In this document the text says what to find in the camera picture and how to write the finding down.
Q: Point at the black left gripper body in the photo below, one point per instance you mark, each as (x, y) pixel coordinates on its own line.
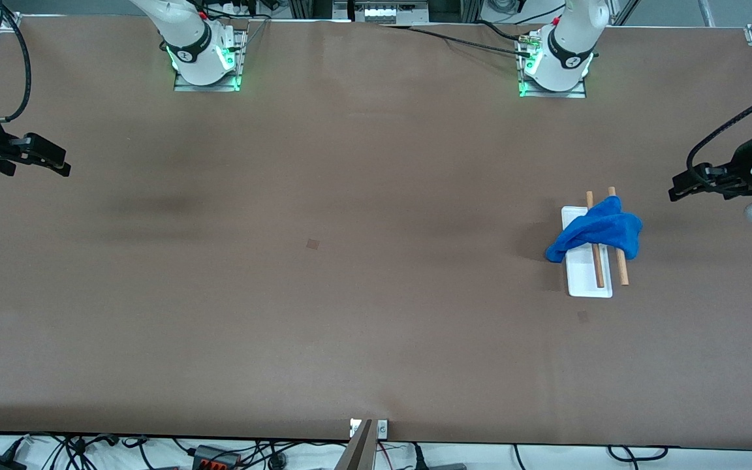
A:
(743, 161)

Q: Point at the blue microfibre towel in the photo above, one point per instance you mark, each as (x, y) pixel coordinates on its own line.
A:
(601, 228)

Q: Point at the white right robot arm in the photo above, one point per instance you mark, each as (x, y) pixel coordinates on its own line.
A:
(190, 46)

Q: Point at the white rack with wooden rods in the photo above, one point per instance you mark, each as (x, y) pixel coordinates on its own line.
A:
(585, 281)

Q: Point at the brown tape square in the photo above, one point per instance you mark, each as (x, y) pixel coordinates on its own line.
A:
(313, 244)

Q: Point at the black orange power box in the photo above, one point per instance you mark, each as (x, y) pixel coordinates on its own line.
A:
(216, 458)

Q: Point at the grey connector box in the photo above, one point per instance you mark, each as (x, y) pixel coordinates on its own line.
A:
(382, 12)

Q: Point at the black plug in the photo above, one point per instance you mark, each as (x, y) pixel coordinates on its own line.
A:
(275, 462)

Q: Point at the black flat box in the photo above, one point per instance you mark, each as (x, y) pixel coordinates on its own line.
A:
(441, 467)

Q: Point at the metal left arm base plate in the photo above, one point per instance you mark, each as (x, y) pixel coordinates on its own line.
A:
(552, 94)

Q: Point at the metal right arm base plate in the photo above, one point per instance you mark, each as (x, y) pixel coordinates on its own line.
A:
(206, 87)

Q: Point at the white metal bracket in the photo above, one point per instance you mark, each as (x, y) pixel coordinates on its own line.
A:
(382, 429)

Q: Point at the brown post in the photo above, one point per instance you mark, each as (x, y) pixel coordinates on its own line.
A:
(360, 450)

